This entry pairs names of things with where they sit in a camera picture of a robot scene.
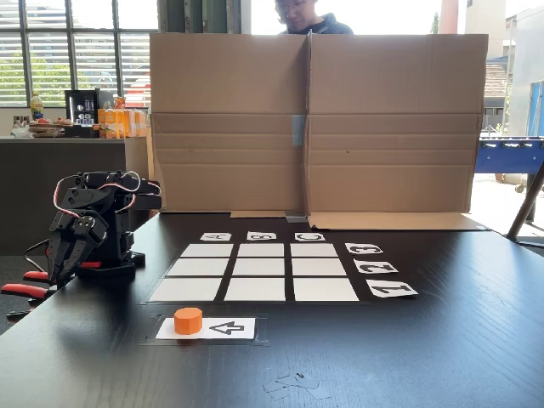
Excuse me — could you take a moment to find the round orange token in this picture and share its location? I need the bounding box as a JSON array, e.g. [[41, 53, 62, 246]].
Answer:
[[173, 308, 204, 336]]

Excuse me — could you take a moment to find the white nine-square grid sheet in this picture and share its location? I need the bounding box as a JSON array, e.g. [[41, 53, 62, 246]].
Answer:
[[148, 242, 361, 303]]

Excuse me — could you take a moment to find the dark grey counter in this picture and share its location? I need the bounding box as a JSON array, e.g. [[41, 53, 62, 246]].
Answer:
[[0, 135, 150, 256]]

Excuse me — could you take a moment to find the orange juice carton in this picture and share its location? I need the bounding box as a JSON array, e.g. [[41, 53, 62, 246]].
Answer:
[[98, 109, 118, 139], [128, 109, 148, 138], [115, 109, 131, 139]]

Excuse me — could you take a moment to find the wooden tray with food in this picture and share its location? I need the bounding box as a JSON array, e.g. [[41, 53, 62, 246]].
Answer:
[[28, 117, 76, 139]]

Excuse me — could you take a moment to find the black mini fridge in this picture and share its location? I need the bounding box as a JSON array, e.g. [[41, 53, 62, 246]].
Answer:
[[64, 88, 114, 138]]

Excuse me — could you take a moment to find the window with blinds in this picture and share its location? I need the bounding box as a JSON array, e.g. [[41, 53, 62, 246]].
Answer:
[[0, 0, 159, 107]]

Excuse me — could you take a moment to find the brown cardboard panel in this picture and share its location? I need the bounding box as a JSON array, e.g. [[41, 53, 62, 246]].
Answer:
[[149, 32, 311, 218], [305, 32, 490, 232]]

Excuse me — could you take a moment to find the white arrow paper sheet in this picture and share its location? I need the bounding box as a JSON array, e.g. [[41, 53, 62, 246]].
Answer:
[[155, 317, 257, 341]]

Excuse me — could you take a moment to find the grey tape strip on cardboard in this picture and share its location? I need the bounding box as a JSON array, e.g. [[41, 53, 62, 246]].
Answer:
[[291, 114, 307, 147]]

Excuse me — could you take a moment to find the paper label number 3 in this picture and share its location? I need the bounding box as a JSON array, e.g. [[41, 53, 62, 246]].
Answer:
[[344, 242, 384, 256]]

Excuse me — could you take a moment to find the paper label number 2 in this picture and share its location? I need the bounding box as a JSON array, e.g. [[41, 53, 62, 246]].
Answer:
[[353, 259, 400, 275]]

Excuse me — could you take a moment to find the person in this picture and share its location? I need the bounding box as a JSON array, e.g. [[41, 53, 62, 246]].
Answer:
[[274, 0, 354, 36]]

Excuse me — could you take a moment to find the paper label number 1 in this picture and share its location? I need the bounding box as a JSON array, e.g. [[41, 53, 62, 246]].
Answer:
[[365, 279, 419, 299]]

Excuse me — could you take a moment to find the blue foosball table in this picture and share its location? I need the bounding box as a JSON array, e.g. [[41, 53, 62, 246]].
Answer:
[[475, 135, 544, 184]]

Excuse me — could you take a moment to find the grey metal table leg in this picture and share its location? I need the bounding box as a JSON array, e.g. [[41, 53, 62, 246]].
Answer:
[[506, 161, 544, 241]]

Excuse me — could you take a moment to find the black power cable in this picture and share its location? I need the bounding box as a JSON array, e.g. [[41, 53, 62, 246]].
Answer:
[[23, 240, 50, 273]]

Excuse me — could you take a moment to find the red white servo cable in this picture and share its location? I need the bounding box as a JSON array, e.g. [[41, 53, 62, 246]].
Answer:
[[53, 170, 141, 222]]

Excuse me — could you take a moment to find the red handled clamp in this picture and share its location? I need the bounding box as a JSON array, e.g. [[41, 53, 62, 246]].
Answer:
[[0, 269, 60, 320]]

